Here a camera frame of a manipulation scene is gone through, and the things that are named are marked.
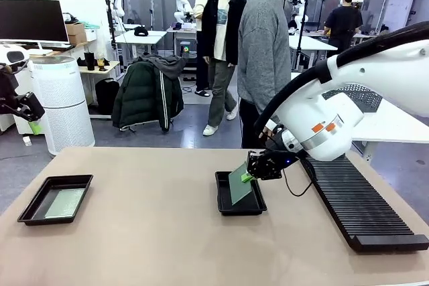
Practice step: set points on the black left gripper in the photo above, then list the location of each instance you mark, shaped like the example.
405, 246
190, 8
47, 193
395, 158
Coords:
6, 91

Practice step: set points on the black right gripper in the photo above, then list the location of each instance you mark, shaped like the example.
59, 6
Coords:
271, 165

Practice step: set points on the green glass plate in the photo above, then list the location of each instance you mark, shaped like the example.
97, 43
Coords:
63, 204
241, 188

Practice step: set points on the black plastic ESD tray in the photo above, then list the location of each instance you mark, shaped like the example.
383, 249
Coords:
28, 214
254, 204

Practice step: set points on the grey hooded garment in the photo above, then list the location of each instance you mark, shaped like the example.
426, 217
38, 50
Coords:
167, 65

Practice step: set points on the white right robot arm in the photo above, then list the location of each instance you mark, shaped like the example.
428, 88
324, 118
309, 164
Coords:
318, 115

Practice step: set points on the person's right hand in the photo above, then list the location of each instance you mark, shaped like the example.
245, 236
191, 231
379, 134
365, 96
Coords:
268, 132

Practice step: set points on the white air purifier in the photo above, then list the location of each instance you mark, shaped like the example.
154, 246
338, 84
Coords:
60, 105

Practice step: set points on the wooden monitor desk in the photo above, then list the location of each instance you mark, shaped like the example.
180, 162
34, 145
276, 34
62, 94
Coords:
63, 51

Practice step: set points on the black cloth on side table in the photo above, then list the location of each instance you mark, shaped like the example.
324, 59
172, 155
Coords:
82, 62

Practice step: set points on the black tumbler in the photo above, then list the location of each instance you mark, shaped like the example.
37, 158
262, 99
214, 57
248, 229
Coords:
89, 62

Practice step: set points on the black backpack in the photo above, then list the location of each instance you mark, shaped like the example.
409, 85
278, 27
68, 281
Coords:
107, 96

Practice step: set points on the black computer monitor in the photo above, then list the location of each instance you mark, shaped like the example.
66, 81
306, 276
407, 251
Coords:
30, 21

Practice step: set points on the brown cardboard box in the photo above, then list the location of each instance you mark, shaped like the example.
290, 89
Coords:
76, 33

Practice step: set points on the small wooden side table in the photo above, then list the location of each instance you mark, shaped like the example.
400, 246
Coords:
110, 66

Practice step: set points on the dark green puffer jacket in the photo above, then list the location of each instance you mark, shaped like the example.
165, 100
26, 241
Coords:
140, 98

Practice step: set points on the person in grey sweater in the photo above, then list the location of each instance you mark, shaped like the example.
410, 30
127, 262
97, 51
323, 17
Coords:
264, 48

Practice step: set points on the black slotted board rack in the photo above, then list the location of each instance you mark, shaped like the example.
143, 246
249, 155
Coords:
368, 219

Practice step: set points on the black cap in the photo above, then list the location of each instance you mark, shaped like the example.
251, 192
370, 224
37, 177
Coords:
141, 32

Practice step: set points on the white background table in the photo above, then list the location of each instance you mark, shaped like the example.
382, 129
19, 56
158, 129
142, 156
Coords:
308, 43

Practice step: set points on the grey plastic basket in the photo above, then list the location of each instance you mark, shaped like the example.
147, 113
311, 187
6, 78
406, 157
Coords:
368, 96

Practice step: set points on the person in black cardigan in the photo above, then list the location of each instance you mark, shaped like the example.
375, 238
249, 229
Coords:
231, 31

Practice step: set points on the large white work table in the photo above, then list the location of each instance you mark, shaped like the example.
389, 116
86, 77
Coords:
395, 125

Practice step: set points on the grey background robot table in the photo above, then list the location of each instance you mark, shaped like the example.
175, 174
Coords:
181, 31

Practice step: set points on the person in black t-shirt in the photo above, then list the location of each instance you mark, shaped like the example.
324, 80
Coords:
343, 21

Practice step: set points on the person in cream sweater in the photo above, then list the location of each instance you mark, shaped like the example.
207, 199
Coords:
201, 1

